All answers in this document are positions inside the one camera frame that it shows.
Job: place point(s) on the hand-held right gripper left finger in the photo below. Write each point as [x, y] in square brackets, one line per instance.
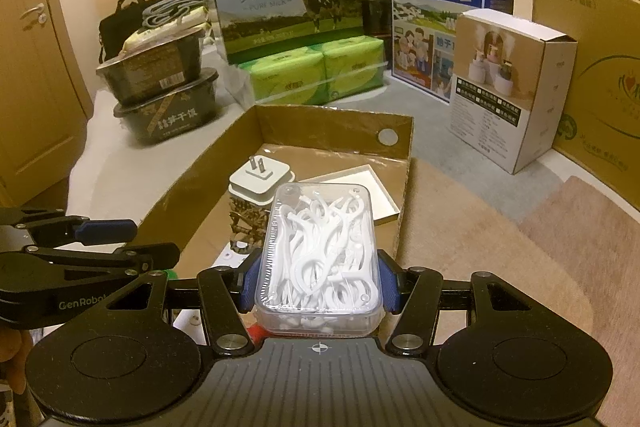
[248, 287]

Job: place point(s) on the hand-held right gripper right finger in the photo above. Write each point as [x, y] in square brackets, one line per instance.
[391, 287]

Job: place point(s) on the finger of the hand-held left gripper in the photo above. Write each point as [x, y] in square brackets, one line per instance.
[105, 229]
[100, 257]

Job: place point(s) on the cartoon cat toy figure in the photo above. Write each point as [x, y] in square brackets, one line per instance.
[255, 333]

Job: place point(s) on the clear floss pick box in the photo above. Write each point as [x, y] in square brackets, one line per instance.
[320, 257]

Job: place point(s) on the white square plug adapter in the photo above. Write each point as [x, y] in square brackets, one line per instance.
[255, 179]

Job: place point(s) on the cardboard tray box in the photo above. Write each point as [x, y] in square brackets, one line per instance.
[320, 122]

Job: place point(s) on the brown mat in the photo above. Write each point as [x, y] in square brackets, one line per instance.
[525, 247]

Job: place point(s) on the wooden door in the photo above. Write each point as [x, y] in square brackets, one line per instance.
[35, 107]

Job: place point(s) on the pale yellow packet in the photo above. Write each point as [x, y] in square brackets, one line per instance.
[150, 38]

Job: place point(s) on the black bag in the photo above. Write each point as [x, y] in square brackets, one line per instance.
[117, 32]

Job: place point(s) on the white humidifier box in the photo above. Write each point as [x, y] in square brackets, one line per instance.
[500, 107]

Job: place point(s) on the folded grey cloth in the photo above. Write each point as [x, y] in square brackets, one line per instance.
[170, 9]

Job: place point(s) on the blue milk gift box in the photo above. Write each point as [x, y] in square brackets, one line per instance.
[430, 7]

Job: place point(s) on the large brown cardboard box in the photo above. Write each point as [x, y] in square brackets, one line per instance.
[595, 57]

